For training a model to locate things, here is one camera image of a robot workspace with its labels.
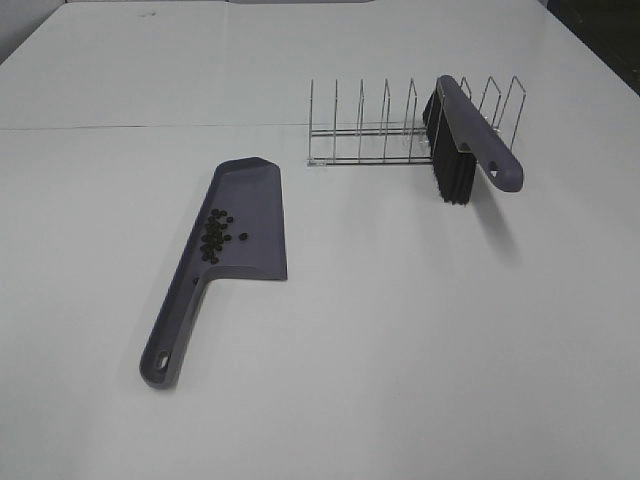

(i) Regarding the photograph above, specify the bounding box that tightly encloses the pile of coffee beans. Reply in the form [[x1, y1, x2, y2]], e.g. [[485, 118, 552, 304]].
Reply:
[[199, 208, 249, 265]]

